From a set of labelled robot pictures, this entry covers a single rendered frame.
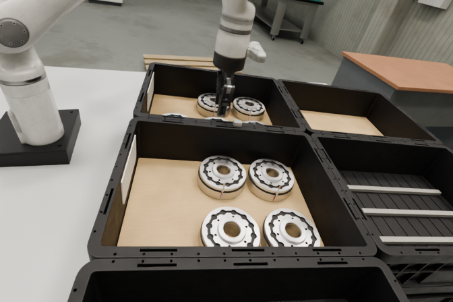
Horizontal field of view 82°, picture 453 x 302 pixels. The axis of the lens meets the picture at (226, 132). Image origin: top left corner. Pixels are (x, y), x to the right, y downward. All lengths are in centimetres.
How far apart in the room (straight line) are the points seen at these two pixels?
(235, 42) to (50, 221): 55
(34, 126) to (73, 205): 22
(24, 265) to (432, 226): 84
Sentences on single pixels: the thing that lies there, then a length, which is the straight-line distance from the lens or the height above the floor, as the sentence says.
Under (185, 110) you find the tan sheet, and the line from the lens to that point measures 79.
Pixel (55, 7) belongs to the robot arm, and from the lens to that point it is 68.
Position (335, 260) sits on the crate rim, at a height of 93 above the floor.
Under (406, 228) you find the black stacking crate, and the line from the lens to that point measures 72.
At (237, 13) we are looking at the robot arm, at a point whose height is 114.
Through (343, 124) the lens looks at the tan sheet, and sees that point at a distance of 98.
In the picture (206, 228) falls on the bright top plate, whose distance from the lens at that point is 46.
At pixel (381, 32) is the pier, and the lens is 441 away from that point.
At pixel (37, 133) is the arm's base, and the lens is 79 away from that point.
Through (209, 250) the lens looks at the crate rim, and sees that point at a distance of 37.
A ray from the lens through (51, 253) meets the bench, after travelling 66.
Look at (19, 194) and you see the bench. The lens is 78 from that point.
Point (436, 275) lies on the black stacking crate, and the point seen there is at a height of 86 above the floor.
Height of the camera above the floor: 124
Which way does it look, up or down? 35 degrees down
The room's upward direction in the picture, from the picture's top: 13 degrees clockwise
